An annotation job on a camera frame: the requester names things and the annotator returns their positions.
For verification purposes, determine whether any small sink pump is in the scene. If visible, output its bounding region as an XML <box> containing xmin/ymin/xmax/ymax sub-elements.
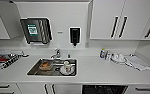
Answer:
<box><xmin>67</xmin><ymin>53</ymin><xmax>73</xmax><ymax>60</ymax></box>

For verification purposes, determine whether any black soap dispenser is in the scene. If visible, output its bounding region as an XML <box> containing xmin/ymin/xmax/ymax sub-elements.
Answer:
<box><xmin>68</xmin><ymin>26</ymin><xmax>82</xmax><ymax>47</ymax></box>

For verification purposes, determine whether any white cup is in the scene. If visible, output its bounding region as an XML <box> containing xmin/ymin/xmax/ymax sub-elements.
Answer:
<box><xmin>63</xmin><ymin>60</ymin><xmax>72</xmax><ymax>68</ymax></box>

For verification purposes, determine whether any chrome faucet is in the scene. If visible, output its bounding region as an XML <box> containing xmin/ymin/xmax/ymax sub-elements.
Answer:
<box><xmin>49</xmin><ymin>48</ymin><xmax>62</xmax><ymax>60</ymax></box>

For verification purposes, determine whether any white patterned plate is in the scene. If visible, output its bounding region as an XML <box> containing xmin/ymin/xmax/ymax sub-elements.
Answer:
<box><xmin>59</xmin><ymin>65</ymin><xmax>77</xmax><ymax>76</ymax></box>

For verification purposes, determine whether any steel paper towel dispenser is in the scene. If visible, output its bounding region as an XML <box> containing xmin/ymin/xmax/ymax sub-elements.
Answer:
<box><xmin>19</xmin><ymin>17</ymin><xmax>54</xmax><ymax>46</ymax></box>

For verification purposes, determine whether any orange bowl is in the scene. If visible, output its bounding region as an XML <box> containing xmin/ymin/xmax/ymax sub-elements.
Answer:
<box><xmin>38</xmin><ymin>60</ymin><xmax>54</xmax><ymax>71</ymax></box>

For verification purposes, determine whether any white double door base cabinet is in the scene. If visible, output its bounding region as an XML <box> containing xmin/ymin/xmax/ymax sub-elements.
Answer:
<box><xmin>15</xmin><ymin>82</ymin><xmax>83</xmax><ymax>94</ymax></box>

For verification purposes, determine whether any steel sink basin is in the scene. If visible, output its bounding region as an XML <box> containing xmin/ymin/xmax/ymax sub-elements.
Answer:
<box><xmin>26</xmin><ymin>57</ymin><xmax>80</xmax><ymax>78</ymax></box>

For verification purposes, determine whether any white grey dish towel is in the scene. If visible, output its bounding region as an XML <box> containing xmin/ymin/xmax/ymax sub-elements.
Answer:
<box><xmin>124</xmin><ymin>54</ymin><xmax>150</xmax><ymax>72</ymax></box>

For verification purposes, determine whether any dish rack with dishes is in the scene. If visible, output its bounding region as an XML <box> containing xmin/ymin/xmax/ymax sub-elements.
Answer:
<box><xmin>0</xmin><ymin>50</ymin><xmax>26</xmax><ymax>71</ymax></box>

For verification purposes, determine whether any white drawer base cabinet narrow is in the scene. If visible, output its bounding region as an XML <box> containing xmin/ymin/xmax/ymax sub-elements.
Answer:
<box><xmin>123</xmin><ymin>84</ymin><xmax>150</xmax><ymax>94</ymax></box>

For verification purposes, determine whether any white drawer base cabinet wide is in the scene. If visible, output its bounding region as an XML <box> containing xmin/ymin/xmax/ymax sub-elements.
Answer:
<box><xmin>0</xmin><ymin>82</ymin><xmax>24</xmax><ymax>94</ymax></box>

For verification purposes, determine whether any small wall label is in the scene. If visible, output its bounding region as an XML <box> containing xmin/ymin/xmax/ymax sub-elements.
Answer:
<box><xmin>56</xmin><ymin>30</ymin><xmax>64</xmax><ymax>35</ymax></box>

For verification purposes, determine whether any white wall cabinet with bottle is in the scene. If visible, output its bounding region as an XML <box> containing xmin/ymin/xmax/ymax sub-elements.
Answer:
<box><xmin>0</xmin><ymin>0</ymin><xmax>24</xmax><ymax>41</ymax></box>

